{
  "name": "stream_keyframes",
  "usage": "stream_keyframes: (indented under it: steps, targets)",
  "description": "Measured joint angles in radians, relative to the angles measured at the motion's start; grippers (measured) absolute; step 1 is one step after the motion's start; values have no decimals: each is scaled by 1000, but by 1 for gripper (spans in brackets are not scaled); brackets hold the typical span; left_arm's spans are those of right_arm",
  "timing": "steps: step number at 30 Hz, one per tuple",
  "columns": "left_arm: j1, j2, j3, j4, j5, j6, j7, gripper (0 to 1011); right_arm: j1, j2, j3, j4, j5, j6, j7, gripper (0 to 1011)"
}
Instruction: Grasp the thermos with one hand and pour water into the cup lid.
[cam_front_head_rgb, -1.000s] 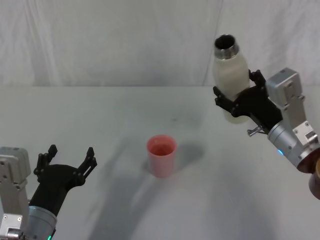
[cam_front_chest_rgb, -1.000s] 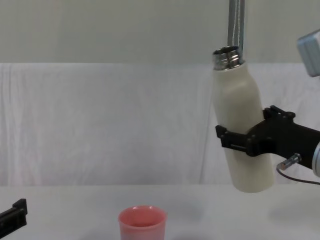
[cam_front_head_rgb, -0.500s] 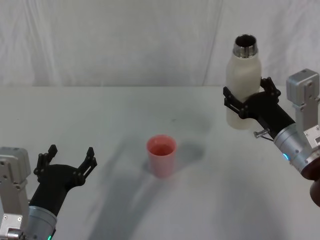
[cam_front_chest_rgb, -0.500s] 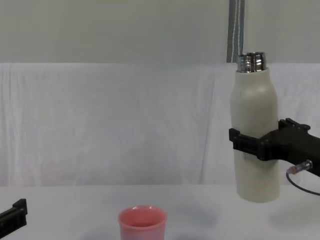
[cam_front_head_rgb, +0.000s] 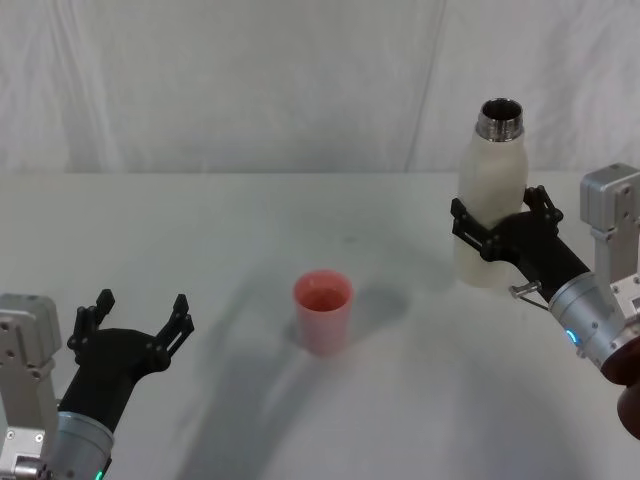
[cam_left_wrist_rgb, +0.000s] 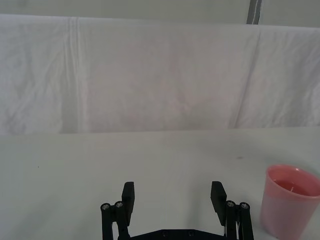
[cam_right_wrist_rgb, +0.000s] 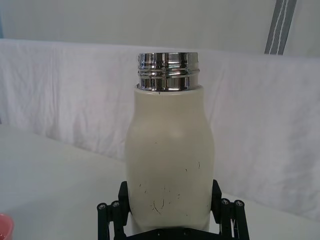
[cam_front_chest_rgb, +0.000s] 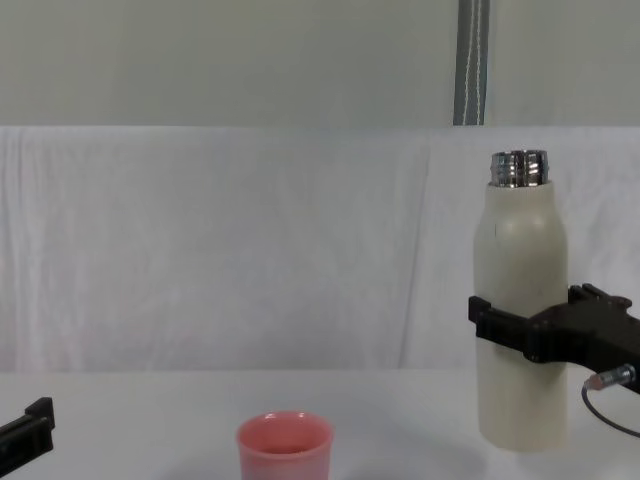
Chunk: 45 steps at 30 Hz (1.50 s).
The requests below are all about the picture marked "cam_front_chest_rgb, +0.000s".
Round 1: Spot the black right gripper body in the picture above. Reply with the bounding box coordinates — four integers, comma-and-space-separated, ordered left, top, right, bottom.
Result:
523, 301, 640, 397

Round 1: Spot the cream vacuum bottle steel neck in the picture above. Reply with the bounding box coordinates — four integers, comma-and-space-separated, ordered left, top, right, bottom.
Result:
473, 149, 571, 454

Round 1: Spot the white table cloth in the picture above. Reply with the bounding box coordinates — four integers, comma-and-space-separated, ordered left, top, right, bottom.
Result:
0, 369, 640, 480

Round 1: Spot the pink cup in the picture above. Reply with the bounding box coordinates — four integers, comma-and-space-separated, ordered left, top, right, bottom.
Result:
236, 410, 335, 480

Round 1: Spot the white wrinkled curtain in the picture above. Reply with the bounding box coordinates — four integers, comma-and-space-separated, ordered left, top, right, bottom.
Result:
0, 124, 640, 374

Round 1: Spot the thin cable with silver plug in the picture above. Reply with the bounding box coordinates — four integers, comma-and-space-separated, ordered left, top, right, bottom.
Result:
582, 364, 640, 438

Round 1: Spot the grey striped post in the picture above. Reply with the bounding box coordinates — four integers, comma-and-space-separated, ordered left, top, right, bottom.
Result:
452, 0, 497, 127

